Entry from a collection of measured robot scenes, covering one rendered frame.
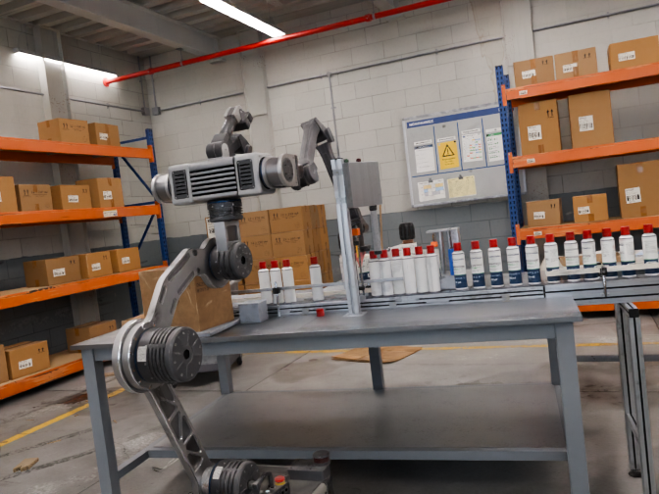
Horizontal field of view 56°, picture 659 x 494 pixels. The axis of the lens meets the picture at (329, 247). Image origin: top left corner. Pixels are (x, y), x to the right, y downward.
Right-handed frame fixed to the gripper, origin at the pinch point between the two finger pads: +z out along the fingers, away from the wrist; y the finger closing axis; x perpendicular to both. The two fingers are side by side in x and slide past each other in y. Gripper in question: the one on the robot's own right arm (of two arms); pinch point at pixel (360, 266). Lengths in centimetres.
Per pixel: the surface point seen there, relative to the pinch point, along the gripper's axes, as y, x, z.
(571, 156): -120, -347, -54
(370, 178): -12.6, 15.5, -38.4
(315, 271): 19.0, 9.2, -0.4
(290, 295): 32.3, 9.2, 10.0
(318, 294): 18.9, 9.1, 10.5
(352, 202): -6.1, 24.3, -29.2
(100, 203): 343, -268, -63
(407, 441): -15, 8, 79
